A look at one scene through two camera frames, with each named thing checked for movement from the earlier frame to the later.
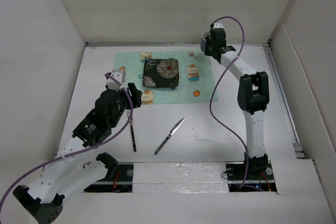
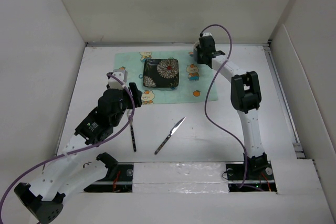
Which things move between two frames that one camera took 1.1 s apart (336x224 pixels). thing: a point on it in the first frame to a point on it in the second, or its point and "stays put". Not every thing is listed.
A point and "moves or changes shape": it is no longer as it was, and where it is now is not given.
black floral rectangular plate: [160, 73] stays put
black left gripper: [135, 94] stays put
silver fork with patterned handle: [128, 113] stays put
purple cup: [203, 40] moves or changes shape
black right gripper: [207, 52] to [200, 60]
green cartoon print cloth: [196, 82] stays put
